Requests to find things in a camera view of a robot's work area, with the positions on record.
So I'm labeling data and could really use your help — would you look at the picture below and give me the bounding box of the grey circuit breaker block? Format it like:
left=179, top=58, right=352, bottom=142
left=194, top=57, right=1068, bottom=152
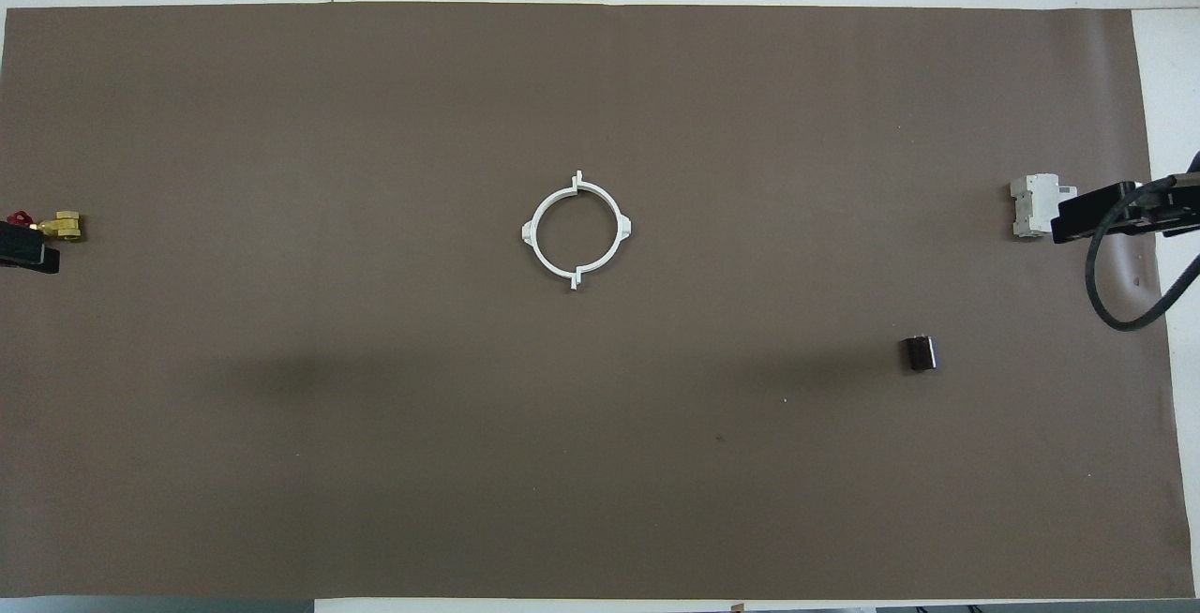
left=1009, top=173, right=1080, bottom=242

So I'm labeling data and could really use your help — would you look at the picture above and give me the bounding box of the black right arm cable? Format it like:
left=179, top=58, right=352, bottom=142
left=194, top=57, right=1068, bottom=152
left=1085, top=152, right=1200, bottom=334

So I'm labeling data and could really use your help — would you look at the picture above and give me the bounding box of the brown table mat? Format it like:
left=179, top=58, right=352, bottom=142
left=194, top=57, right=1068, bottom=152
left=0, top=2, right=1196, bottom=601

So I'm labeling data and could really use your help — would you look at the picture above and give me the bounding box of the brass valve with red handle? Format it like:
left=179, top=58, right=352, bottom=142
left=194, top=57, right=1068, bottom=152
left=7, top=209, right=86, bottom=245

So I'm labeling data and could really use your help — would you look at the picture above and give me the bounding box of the dark brown small cylinder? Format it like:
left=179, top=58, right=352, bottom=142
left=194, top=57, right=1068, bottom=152
left=899, top=335, right=941, bottom=374

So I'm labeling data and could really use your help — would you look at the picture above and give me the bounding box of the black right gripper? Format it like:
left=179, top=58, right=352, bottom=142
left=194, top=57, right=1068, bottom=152
left=1050, top=172, right=1200, bottom=245

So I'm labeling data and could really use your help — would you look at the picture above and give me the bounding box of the white half ring pipe clamp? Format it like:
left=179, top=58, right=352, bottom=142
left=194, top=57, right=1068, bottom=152
left=574, top=170, right=635, bottom=278
left=519, top=174, right=582, bottom=292

